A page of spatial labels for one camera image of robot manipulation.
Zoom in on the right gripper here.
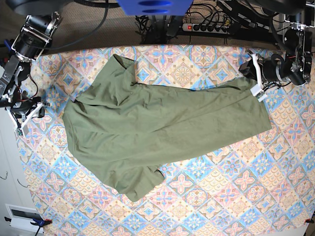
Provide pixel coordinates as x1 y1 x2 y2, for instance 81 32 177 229
5 97 48 120

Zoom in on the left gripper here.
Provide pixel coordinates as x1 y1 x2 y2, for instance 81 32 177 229
238 52 291 90

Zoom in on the olive green t-shirt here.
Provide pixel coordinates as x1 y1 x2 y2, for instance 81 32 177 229
63 55 272 202

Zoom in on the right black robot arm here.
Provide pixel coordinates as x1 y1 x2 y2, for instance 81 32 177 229
0 11 62 121

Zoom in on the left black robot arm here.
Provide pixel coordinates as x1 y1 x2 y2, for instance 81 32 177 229
239 0 315 91

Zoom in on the white power strip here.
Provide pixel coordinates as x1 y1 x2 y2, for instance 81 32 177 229
182 23 229 34

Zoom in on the lower left table clamp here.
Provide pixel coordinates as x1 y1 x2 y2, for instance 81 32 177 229
4 217 52 227

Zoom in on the lower right orange clamp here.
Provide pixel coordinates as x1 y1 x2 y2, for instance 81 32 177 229
305 219 315 224

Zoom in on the white wall outlet box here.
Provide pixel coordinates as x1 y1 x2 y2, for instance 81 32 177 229
5 204 42 233

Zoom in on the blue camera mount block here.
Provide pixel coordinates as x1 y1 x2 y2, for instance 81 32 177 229
117 0 193 16

